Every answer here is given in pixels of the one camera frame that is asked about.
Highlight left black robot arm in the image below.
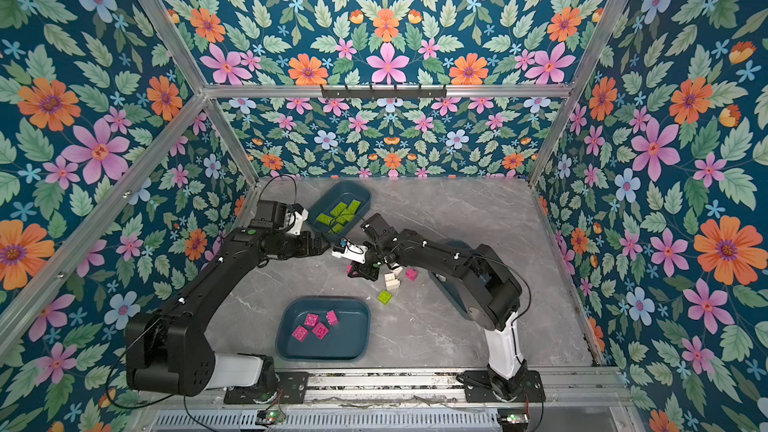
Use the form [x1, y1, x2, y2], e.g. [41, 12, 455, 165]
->
[125, 200, 330, 401]

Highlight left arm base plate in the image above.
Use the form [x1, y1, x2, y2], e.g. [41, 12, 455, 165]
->
[224, 371, 309, 405]

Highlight pink small lego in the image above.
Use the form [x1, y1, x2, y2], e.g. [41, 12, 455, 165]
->
[312, 322, 329, 340]

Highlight pink lego mid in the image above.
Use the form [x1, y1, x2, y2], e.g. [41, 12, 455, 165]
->
[303, 313, 319, 329]

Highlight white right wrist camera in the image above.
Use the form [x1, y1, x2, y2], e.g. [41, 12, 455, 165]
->
[331, 240, 368, 264]

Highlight right teal bin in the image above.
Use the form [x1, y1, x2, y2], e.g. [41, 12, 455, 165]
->
[428, 239, 474, 321]

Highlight teal bin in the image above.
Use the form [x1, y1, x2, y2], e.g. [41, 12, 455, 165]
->
[428, 239, 474, 321]
[275, 296, 371, 362]
[308, 181, 372, 242]

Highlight black wall hook rail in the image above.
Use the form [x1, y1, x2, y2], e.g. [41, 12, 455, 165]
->
[320, 85, 448, 100]

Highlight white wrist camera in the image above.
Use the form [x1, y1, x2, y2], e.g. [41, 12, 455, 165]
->
[287, 203, 309, 236]
[331, 240, 368, 264]

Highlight green small lego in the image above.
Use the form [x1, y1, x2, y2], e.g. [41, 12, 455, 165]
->
[377, 290, 393, 304]

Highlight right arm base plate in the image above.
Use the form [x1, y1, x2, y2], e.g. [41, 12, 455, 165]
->
[456, 369, 546, 403]

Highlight far teal bin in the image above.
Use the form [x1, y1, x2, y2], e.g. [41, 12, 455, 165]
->
[308, 181, 372, 242]

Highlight green lego mid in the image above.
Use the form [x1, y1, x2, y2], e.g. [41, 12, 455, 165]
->
[336, 211, 355, 224]

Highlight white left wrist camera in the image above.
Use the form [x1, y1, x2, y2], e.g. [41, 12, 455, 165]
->
[287, 203, 309, 236]

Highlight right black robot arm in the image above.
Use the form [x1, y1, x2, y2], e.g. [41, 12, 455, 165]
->
[333, 214, 530, 402]

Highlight near teal bin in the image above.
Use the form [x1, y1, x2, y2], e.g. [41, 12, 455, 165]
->
[275, 296, 371, 362]

